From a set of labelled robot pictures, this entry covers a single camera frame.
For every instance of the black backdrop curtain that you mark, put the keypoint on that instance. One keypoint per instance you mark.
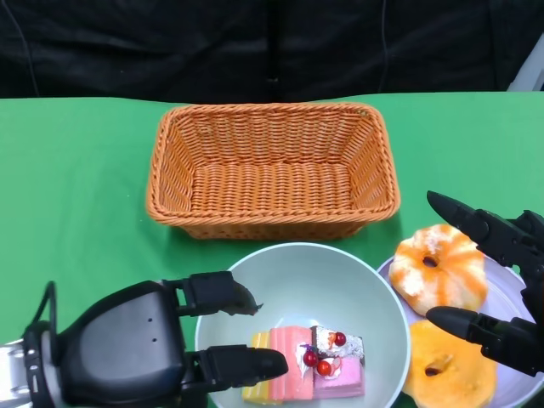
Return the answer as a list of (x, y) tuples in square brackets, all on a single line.
[(170, 47)]

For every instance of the pink cake with cherries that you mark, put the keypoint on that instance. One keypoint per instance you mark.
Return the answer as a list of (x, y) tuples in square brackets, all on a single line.
[(344, 382)]

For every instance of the yellow striped cake slice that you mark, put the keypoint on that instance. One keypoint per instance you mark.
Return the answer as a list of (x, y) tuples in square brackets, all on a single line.
[(259, 392)]

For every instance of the salmon pink striped cake slice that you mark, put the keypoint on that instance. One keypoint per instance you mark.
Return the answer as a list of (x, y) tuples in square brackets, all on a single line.
[(293, 382)]

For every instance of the pale lavender plate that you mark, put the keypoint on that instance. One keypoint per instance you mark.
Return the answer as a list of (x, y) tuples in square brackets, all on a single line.
[(508, 391)]

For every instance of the pale green bowl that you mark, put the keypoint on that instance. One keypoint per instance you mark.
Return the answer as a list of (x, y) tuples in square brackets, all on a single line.
[(319, 280)]

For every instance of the white frame post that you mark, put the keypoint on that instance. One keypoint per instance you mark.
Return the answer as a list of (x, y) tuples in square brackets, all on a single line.
[(529, 68)]

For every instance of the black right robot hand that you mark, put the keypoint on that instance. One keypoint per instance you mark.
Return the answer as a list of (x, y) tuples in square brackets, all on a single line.
[(510, 242)]

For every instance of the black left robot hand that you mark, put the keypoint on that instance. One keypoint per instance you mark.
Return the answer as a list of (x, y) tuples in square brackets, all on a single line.
[(123, 344)]

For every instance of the green tablecloth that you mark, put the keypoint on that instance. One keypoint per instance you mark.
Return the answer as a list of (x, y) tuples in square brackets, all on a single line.
[(85, 191)]

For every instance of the orange wicker basket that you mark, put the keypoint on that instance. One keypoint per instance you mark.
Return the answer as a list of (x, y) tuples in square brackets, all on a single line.
[(272, 187)]

